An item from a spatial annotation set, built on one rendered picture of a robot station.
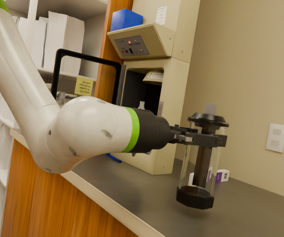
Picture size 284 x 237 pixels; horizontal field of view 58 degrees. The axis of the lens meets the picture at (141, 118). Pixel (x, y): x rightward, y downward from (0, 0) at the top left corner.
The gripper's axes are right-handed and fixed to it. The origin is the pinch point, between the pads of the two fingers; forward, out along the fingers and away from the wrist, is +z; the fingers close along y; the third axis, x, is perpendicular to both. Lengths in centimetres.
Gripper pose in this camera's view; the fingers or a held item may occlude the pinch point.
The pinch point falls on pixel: (204, 136)
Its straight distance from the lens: 71.0
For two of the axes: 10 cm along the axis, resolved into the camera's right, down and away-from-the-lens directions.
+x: -1.7, 9.8, 0.5
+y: -6.2, -1.4, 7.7
